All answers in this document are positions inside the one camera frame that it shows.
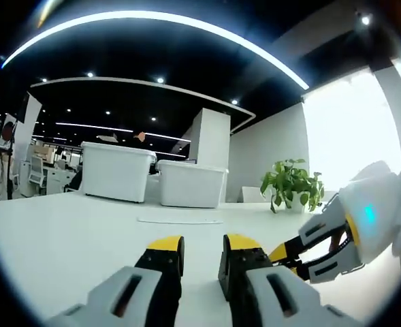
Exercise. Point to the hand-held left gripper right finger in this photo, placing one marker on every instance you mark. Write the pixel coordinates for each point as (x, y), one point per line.
(241, 269)

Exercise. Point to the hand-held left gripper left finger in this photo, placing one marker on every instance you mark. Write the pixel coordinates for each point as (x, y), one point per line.
(159, 272)

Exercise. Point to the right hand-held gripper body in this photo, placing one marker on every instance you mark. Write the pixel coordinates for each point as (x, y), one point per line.
(380, 204)

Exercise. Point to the potted green plant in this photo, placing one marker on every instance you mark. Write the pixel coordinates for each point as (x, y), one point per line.
(292, 180)

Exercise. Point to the flat white strip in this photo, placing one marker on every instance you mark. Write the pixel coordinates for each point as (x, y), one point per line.
(179, 220)

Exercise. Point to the white plastic storage box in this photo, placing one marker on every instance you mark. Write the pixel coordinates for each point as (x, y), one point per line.
(115, 173)
(190, 185)

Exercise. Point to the white office chair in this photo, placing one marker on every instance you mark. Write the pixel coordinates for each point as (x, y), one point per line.
(36, 172)

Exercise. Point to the black tripod stand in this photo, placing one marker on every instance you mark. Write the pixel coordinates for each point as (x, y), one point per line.
(10, 170)

